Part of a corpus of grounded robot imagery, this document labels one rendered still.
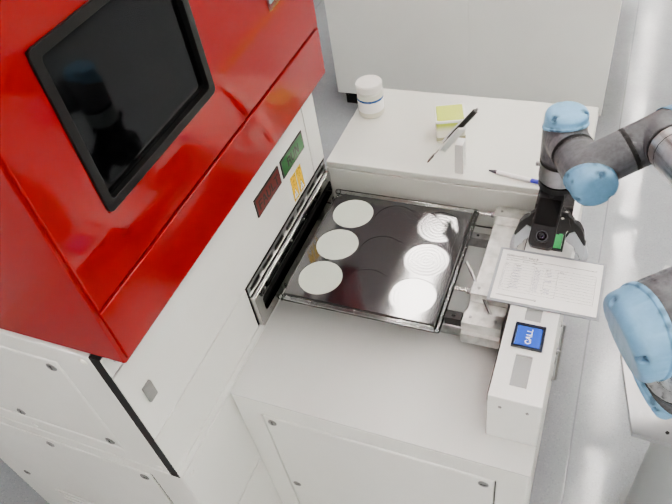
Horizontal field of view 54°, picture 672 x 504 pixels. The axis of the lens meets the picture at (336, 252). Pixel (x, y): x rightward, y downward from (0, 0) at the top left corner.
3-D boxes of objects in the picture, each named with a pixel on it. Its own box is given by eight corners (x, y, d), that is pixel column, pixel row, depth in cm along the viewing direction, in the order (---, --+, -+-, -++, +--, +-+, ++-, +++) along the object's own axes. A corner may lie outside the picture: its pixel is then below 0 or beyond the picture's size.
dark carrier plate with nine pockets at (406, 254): (284, 294, 146) (283, 292, 146) (338, 194, 167) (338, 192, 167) (433, 326, 135) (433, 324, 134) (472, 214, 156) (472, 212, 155)
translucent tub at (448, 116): (436, 144, 165) (435, 122, 160) (434, 127, 170) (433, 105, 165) (466, 142, 164) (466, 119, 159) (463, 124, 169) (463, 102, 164)
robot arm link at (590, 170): (636, 155, 101) (608, 115, 109) (566, 188, 104) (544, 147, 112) (647, 187, 106) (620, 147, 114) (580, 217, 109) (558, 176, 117)
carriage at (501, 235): (460, 341, 136) (460, 333, 134) (496, 223, 159) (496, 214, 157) (498, 350, 133) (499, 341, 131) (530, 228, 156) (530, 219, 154)
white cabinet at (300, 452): (297, 539, 197) (229, 395, 139) (394, 299, 257) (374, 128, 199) (513, 615, 175) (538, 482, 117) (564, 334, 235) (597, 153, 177)
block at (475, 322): (461, 330, 135) (461, 321, 133) (464, 317, 137) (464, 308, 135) (500, 338, 132) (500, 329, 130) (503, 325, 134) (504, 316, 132)
